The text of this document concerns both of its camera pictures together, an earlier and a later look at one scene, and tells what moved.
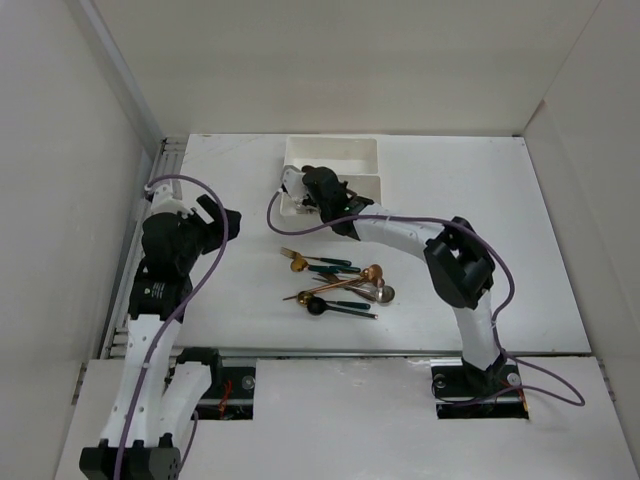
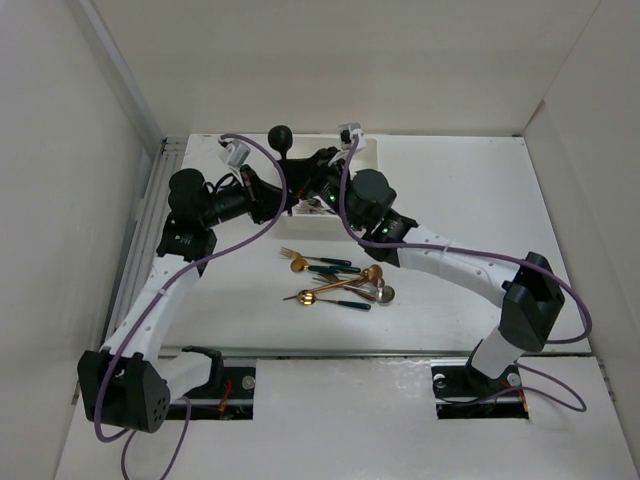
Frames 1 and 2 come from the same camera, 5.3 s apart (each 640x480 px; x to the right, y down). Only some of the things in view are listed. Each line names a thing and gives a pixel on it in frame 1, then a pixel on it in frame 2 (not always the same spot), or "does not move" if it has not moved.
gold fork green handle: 325,260 does not move
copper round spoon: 372,273 does not move
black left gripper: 215,213 → 265,200
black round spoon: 318,306 → 280,138
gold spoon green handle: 300,265 does not move
